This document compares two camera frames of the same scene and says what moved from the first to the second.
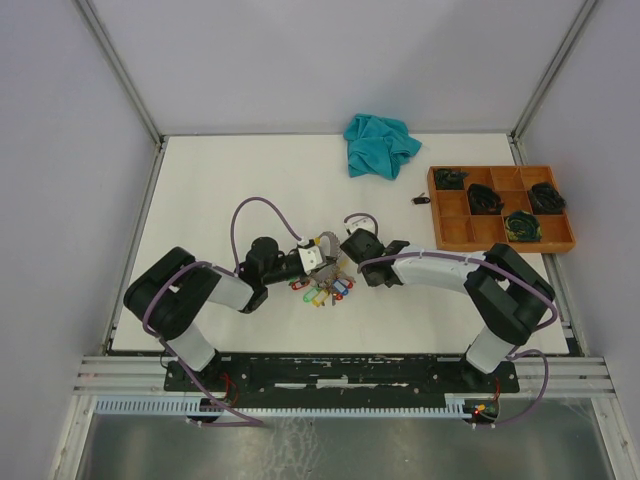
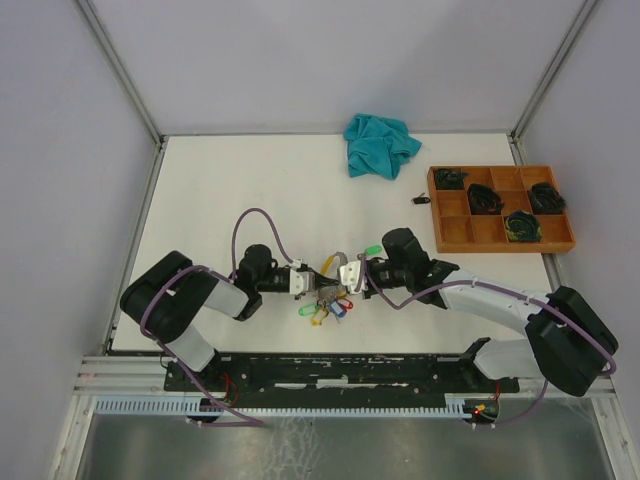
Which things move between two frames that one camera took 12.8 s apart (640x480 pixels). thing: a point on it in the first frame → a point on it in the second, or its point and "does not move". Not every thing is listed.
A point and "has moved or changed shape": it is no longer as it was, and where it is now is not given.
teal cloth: x=378 y=146 does not move
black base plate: x=416 y=374 does not move
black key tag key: x=421 y=199 does not move
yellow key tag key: x=319 y=297 → x=318 y=316
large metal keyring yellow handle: x=330 y=267 → x=337 y=291
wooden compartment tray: x=476 y=207 does not move
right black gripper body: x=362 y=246 → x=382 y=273
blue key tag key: x=340 y=286 has moved or changed shape
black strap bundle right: x=545 y=199 does not move
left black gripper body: x=286 y=268 → x=274 y=282
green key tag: x=309 y=295 → x=308 y=310
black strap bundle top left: x=447 y=179 does not move
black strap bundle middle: x=484 y=200 does not move
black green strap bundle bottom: x=523 y=226 does not move
